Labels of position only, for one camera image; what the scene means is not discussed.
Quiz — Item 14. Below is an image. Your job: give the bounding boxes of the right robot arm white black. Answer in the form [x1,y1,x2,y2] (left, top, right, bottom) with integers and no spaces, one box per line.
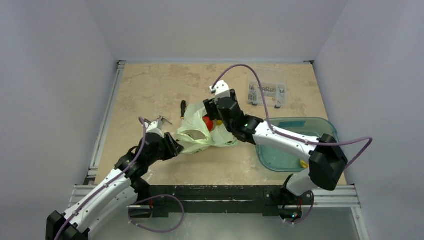
[203,89,348,204]

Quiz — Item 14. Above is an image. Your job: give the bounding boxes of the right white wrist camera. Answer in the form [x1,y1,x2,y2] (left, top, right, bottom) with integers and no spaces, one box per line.
[209,80,231,101]

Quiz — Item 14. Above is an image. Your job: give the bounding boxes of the clear screw organizer box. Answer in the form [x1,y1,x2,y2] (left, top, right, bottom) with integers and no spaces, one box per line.
[247,67,287,109]

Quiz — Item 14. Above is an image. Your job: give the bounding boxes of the light green plastic bag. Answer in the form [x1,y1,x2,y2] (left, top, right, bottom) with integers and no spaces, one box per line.
[175,102,238,154]

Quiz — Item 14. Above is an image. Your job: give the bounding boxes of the yellow fake lemon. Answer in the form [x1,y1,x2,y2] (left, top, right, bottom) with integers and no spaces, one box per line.
[299,159,310,169]

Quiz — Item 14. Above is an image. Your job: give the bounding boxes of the black yellow screwdriver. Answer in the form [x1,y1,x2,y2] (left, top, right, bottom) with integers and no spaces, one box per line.
[180,100,187,120]

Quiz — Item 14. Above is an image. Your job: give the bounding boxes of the aluminium frame rail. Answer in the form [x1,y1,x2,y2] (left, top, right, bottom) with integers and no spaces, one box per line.
[67,60,361,210]

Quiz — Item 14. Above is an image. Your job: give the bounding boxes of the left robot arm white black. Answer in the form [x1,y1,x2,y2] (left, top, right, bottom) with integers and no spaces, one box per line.
[45,132,184,240]

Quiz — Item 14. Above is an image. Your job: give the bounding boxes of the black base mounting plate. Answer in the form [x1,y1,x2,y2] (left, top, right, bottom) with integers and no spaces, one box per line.
[128,185,313,220]

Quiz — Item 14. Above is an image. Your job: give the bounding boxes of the grey metal tool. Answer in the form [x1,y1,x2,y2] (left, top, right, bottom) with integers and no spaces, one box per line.
[154,115,173,128]

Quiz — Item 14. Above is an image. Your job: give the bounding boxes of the teal plastic container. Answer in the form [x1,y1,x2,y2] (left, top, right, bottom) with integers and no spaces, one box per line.
[255,117,339,172]

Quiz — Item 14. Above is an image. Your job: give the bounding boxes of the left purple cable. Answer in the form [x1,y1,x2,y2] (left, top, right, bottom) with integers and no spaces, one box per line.
[52,116,185,240]

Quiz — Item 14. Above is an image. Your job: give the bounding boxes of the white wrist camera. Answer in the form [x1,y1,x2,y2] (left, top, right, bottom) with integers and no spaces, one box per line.
[144,118,165,138]
[209,80,231,101]

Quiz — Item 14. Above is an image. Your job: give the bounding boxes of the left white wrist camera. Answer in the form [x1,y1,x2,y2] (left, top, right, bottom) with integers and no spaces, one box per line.
[144,118,165,138]

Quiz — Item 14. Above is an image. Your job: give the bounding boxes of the red fake fruit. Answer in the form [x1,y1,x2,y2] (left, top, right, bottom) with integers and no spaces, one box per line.
[202,116,214,132]

